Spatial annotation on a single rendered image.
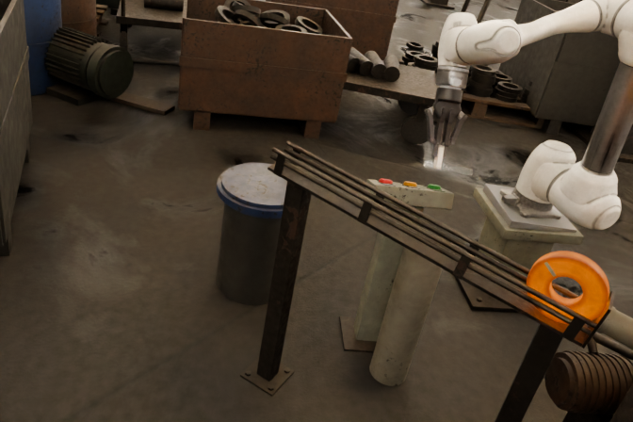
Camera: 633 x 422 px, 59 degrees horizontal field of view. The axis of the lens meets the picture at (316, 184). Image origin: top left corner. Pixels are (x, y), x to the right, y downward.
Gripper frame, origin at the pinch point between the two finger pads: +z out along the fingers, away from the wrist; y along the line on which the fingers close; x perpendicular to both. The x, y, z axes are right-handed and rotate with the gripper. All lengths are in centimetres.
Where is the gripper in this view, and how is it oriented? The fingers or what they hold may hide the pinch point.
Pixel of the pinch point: (438, 156)
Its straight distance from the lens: 171.4
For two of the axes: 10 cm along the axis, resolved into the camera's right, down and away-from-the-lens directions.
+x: -1.2, -1.5, 9.8
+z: -1.4, 9.8, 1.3
